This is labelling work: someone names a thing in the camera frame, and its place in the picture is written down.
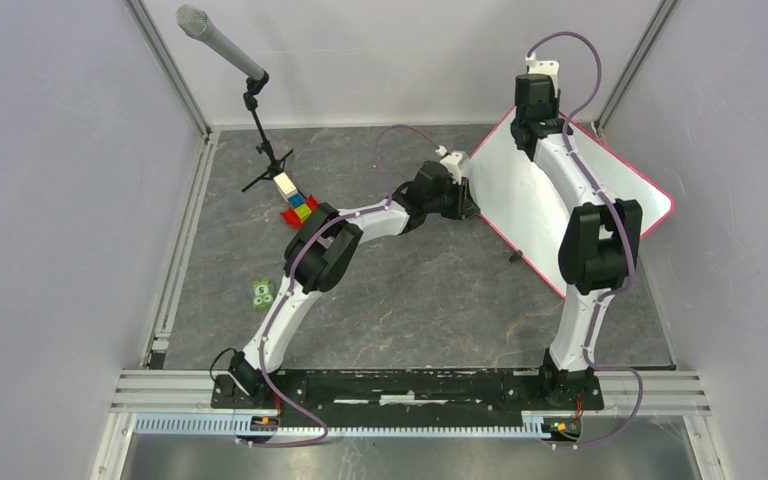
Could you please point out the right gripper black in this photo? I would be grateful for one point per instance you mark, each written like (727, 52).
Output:
(554, 103)

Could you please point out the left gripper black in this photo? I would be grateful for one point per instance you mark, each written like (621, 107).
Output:
(465, 204)

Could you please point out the pink framed whiteboard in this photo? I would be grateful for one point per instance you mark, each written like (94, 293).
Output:
(518, 200)

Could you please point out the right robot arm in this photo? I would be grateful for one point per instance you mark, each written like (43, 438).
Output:
(598, 251)

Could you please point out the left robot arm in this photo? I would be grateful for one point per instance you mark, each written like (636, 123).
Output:
(318, 256)

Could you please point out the red plate with blocks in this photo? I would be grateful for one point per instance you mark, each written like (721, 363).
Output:
(299, 206)

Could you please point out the green number block toy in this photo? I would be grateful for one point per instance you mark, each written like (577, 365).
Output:
(263, 294)

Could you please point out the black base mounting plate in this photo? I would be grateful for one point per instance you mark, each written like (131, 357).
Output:
(403, 398)

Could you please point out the black microphone stand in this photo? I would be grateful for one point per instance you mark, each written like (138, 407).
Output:
(275, 166)

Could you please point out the grey microphone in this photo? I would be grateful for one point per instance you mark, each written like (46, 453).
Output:
(196, 24)

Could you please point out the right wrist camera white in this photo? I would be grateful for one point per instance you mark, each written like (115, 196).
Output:
(548, 68)

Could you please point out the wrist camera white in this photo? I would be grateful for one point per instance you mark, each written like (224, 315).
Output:
(548, 68)
(453, 161)

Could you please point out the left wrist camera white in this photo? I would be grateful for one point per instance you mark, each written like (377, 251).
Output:
(453, 161)

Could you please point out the white slotted cable duct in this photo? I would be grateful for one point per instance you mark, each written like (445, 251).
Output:
(246, 425)

